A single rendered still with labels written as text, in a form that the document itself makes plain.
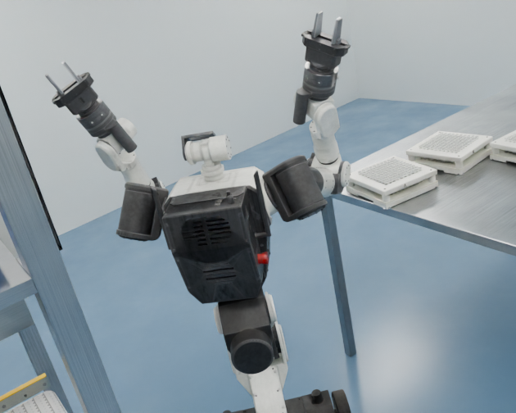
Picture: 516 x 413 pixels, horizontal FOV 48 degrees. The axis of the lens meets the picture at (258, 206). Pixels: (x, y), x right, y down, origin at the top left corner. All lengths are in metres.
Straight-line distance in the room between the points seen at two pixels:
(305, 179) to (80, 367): 0.70
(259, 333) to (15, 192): 0.78
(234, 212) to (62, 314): 0.46
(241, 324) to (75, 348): 0.54
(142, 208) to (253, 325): 0.43
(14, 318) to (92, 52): 3.80
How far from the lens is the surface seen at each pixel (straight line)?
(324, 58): 1.49
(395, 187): 2.09
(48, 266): 1.09
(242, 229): 1.36
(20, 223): 1.05
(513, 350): 2.87
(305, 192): 1.46
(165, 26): 5.34
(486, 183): 2.23
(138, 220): 1.56
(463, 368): 2.76
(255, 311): 1.57
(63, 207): 5.04
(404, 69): 6.55
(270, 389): 2.07
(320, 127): 1.57
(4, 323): 1.41
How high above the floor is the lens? 1.82
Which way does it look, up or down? 24 degrees down
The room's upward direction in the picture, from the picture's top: 12 degrees counter-clockwise
